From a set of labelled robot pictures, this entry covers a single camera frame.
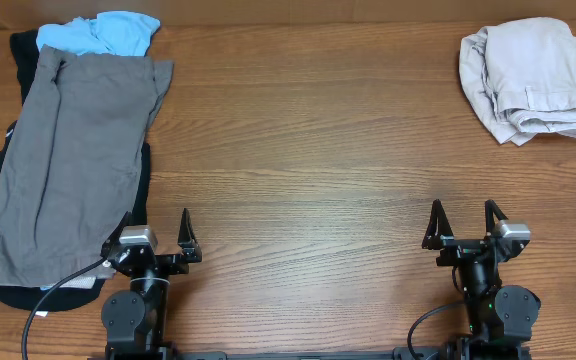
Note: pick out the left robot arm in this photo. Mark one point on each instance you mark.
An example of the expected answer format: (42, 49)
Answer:
(135, 318)

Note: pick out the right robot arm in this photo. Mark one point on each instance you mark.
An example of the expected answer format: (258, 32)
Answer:
(500, 316)

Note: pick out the grey shorts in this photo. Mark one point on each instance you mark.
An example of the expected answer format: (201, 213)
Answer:
(73, 164)

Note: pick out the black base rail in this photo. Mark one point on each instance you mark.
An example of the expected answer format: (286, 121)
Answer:
(398, 353)

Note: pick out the folded beige shorts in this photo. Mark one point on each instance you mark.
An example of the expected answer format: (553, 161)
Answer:
(520, 78)

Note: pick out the black t-shirt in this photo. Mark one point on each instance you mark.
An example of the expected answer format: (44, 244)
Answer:
(25, 53)

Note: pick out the light blue t-shirt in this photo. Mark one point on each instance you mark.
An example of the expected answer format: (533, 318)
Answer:
(121, 33)

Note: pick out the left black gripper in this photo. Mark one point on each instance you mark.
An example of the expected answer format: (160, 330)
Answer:
(190, 248)

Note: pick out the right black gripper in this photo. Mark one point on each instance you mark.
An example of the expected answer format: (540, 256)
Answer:
(457, 248)

